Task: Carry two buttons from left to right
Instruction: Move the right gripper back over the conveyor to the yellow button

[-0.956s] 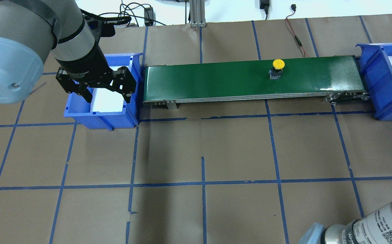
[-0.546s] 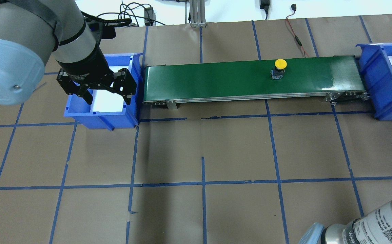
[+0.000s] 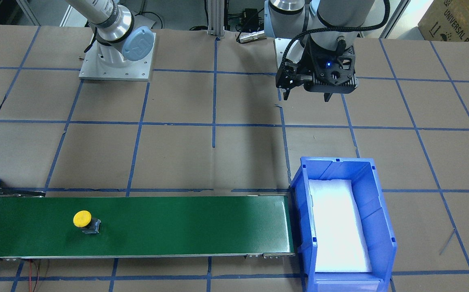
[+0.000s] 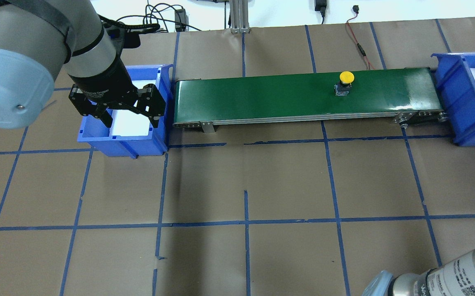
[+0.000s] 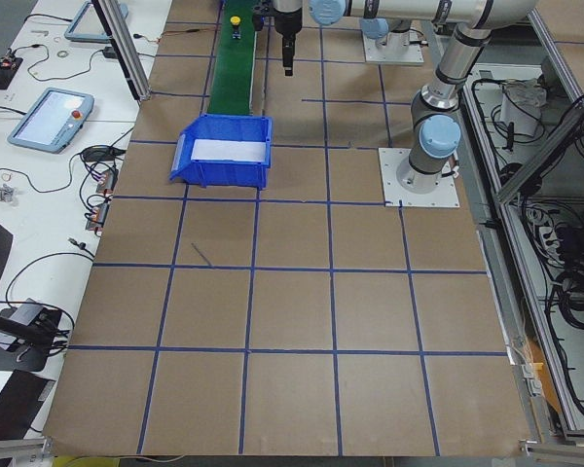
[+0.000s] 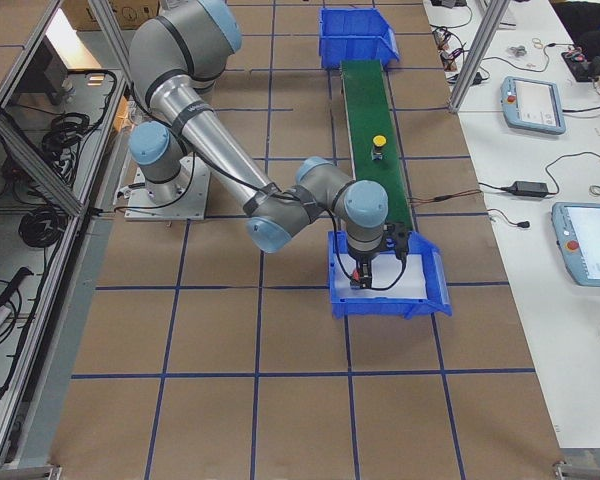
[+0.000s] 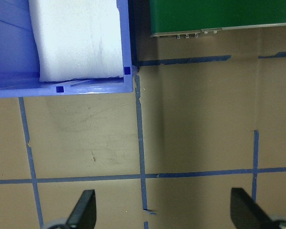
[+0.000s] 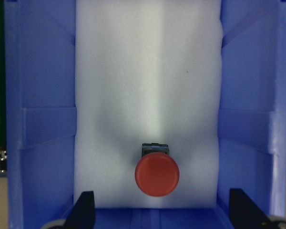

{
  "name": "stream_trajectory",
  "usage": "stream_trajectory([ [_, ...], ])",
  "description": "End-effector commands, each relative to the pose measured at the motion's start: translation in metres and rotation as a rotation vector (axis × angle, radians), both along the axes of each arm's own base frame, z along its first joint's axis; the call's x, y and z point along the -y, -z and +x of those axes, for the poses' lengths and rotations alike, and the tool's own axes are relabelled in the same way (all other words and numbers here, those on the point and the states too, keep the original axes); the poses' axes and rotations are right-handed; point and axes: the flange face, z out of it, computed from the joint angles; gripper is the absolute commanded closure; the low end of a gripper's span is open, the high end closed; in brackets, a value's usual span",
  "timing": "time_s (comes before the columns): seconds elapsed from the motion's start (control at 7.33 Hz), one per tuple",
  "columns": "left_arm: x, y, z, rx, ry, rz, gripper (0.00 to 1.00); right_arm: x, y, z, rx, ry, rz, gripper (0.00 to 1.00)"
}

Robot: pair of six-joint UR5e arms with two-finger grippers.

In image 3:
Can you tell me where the yellow push button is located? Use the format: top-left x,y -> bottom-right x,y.
73,210 -> 101,234

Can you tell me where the black braided cable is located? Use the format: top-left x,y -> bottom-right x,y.
282,0 -> 391,73

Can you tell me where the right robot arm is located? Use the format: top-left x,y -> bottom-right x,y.
67,0 -> 155,61

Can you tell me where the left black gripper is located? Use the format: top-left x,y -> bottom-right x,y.
276,52 -> 333,102

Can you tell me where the silver cylinder connector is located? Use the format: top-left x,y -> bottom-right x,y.
237,31 -> 267,44

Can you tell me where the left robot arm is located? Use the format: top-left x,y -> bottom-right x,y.
264,0 -> 391,101

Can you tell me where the cardboard box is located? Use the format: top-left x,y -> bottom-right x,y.
418,0 -> 469,41

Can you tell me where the aluminium frame post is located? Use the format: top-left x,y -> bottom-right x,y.
205,0 -> 226,38

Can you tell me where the black power adapter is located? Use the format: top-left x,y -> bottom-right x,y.
240,8 -> 259,26

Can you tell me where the green conveyor belt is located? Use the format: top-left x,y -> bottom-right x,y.
0,195 -> 295,259

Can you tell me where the blue bin with foam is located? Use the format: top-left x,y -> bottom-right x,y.
291,157 -> 397,292

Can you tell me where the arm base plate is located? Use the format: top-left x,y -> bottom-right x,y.
79,41 -> 155,81
274,38 -> 300,69

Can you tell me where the red black wire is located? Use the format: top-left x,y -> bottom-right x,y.
27,260 -> 41,292

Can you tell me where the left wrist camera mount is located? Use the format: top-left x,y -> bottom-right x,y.
301,39 -> 359,96

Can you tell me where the white foam pad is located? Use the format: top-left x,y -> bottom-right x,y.
309,179 -> 372,273

